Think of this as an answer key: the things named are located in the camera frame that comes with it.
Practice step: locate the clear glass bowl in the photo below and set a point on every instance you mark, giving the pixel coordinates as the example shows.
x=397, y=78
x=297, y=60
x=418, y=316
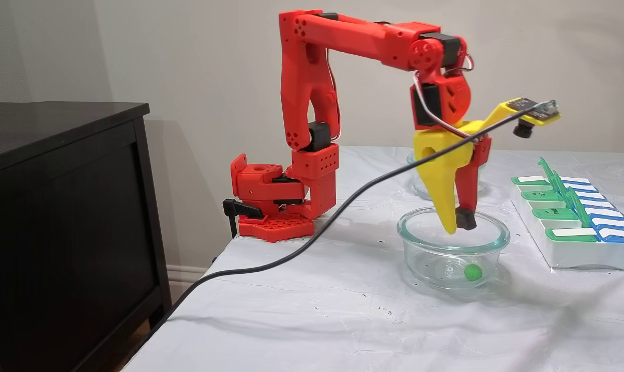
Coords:
x=416, y=186
x=415, y=253

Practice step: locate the black table clamp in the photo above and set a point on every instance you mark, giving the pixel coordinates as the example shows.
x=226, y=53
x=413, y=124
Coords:
x=239, y=208

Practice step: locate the weekly pill organizer box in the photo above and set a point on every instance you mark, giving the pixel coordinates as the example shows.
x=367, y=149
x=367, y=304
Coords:
x=575, y=253

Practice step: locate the camera board on yellow mount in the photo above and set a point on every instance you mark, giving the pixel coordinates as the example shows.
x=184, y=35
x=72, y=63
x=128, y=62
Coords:
x=534, y=108

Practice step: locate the green pill ball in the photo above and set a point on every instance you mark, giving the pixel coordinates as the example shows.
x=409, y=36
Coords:
x=473, y=272

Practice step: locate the black wooden cabinet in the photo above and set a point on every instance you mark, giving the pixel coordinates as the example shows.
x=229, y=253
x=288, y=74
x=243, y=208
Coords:
x=58, y=232

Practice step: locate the white baseboard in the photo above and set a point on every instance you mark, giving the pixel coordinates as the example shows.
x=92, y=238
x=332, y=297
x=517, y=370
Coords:
x=182, y=276

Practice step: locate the white tablecloth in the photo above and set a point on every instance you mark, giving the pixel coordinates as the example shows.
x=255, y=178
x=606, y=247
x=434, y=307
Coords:
x=317, y=320

